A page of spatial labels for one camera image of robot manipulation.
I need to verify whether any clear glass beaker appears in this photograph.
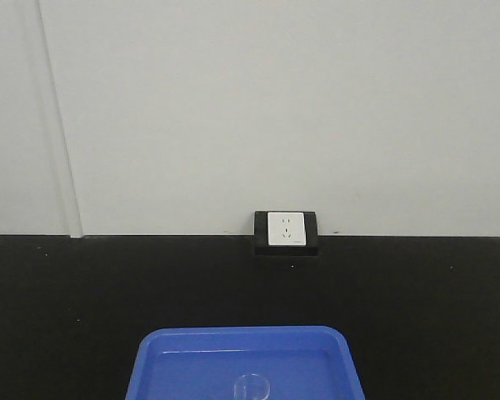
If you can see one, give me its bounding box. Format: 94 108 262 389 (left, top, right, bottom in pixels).
233 373 271 400

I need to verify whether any blue plastic tray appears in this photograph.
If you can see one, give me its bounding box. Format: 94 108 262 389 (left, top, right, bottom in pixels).
126 326 365 399

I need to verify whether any black socket mounting box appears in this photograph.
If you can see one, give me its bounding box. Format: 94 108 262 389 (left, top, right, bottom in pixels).
253 211 319 257

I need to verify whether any white wall power socket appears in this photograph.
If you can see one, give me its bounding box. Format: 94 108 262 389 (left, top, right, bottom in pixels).
267 212 307 247

